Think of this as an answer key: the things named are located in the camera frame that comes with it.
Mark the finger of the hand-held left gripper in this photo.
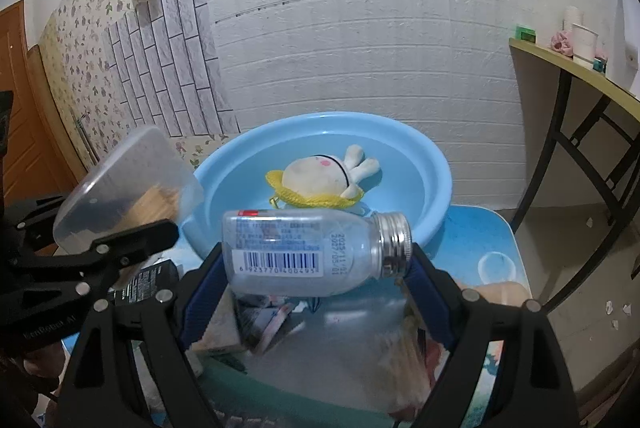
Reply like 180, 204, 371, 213
10, 219, 179, 301
2, 195, 68, 259

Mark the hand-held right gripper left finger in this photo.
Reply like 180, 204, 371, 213
59, 242, 236, 428

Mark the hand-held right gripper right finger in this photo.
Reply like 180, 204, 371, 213
400, 242, 581, 428

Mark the clear plastic box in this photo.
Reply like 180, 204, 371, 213
52, 125, 205, 266

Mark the clear bottle with metal cap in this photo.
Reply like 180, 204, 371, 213
221, 209, 414, 298

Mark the blue plastic basin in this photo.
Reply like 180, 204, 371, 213
179, 111, 452, 259

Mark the black bottle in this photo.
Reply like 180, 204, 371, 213
107, 258, 181, 309

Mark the silver snack packet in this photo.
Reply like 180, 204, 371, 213
235, 293, 301, 354

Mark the brown plush toy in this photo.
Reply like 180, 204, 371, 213
372, 313, 441, 424

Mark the wooden door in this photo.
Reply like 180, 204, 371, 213
0, 0, 86, 254

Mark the white rabbit plush toy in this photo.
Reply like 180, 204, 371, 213
265, 144, 381, 209

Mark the yellow-topped side table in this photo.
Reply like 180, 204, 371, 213
509, 37, 640, 309

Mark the pink cloth item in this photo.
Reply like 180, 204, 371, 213
551, 29, 576, 56

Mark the white paper cup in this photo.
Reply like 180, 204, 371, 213
571, 23, 599, 64

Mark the stack of white cups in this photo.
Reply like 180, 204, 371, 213
563, 6, 586, 34

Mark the metal door handle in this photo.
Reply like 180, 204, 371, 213
72, 110, 98, 164

